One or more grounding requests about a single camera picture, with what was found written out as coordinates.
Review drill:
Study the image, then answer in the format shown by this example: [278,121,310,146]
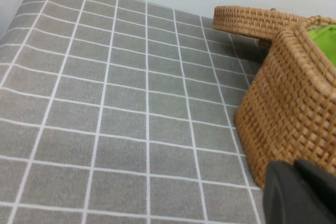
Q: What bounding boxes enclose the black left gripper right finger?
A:
[293,158,336,224]

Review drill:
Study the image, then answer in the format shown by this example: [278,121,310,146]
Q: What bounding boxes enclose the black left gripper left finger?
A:
[263,159,305,224]

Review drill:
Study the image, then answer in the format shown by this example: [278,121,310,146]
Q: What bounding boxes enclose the woven rattan basket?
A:
[234,14,336,190]

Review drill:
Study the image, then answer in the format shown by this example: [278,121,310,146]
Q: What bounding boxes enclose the green fabric basket liner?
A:
[306,24,336,68]

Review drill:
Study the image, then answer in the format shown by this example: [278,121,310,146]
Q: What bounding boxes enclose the woven rattan basket lid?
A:
[213,5,311,42]

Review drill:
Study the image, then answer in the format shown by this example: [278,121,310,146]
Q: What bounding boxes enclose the grey white-grid tablecloth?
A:
[0,0,266,224]

